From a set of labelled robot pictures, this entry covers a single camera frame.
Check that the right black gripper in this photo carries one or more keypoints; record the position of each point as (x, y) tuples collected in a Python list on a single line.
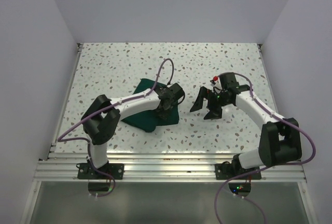
[(215, 113)]

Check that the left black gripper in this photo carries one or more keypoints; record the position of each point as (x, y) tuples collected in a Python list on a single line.
[(164, 113)]

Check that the green surgical cloth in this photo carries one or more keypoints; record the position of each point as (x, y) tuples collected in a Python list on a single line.
[(148, 120)]

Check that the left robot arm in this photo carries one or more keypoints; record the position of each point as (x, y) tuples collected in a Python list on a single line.
[(102, 117)]

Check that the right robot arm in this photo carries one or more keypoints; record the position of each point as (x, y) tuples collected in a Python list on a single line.
[(279, 139)]

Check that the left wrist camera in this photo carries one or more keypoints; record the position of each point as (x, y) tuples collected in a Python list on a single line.
[(174, 93)]

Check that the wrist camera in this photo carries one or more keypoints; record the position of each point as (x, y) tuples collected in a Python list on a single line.
[(174, 93), (227, 82)]

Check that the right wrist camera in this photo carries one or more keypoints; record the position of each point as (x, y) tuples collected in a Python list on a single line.
[(227, 82)]

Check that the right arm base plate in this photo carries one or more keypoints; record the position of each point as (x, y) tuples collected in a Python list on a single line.
[(224, 171)]

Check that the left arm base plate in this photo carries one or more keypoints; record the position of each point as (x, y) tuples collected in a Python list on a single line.
[(85, 171)]

